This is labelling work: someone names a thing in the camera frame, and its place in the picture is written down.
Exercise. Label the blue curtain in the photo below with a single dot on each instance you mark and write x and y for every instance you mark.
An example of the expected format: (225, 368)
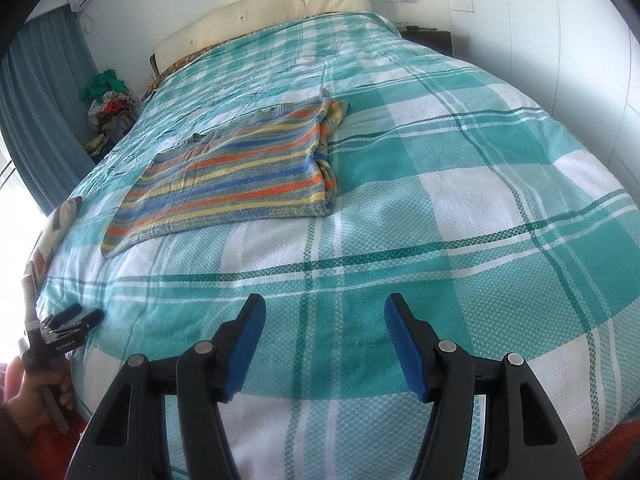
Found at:
(44, 124)

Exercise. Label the person's left hand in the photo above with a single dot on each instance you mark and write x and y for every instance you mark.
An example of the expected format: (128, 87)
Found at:
(26, 408)

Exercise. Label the dark bedside table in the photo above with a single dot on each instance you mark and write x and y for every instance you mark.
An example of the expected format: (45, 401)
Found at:
(436, 39)

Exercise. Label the cream padded headboard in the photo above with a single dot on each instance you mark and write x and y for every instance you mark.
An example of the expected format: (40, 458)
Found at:
(239, 19)

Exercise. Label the pile of colourful clothes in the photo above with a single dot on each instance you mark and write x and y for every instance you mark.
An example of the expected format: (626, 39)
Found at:
(112, 111)

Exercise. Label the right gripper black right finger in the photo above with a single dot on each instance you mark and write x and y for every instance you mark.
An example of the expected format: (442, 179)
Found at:
(524, 437)

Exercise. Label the red garment of person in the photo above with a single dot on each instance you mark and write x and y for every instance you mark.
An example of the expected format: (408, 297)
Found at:
(44, 455)

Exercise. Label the striped knit sweater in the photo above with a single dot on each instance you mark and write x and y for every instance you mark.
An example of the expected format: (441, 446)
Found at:
(271, 164)

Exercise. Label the teal white plaid bedspread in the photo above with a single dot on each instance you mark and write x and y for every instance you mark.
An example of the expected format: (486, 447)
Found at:
(454, 189)

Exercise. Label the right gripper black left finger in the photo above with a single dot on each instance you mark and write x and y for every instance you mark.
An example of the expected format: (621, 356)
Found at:
(126, 435)

